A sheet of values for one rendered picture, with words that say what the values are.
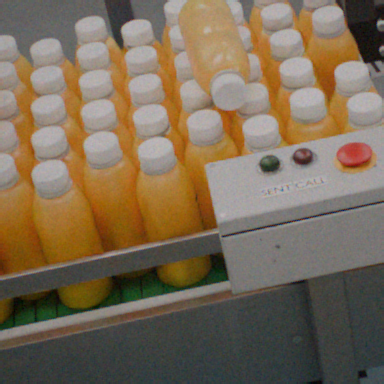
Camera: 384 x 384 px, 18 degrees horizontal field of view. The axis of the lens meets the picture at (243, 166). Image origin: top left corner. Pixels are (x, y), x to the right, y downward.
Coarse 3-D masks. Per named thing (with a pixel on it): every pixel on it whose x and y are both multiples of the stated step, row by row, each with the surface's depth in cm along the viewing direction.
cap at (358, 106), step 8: (360, 96) 135; (368, 96) 135; (376, 96) 134; (352, 104) 134; (360, 104) 134; (368, 104) 133; (376, 104) 133; (352, 112) 133; (360, 112) 132; (368, 112) 132; (376, 112) 133; (352, 120) 134; (360, 120) 133; (368, 120) 133; (376, 120) 133
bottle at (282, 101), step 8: (312, 80) 143; (280, 88) 144; (288, 88) 142; (296, 88) 142; (320, 88) 143; (280, 96) 143; (288, 96) 142; (280, 104) 143; (288, 104) 142; (328, 104) 144; (280, 112) 144; (288, 112) 143
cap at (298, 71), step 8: (288, 64) 142; (296, 64) 142; (304, 64) 142; (280, 72) 142; (288, 72) 141; (296, 72) 141; (304, 72) 141; (312, 72) 142; (288, 80) 141; (296, 80) 141; (304, 80) 141
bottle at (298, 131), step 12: (288, 120) 139; (300, 120) 136; (312, 120) 136; (324, 120) 137; (288, 132) 138; (300, 132) 137; (312, 132) 136; (324, 132) 137; (336, 132) 138; (288, 144) 138
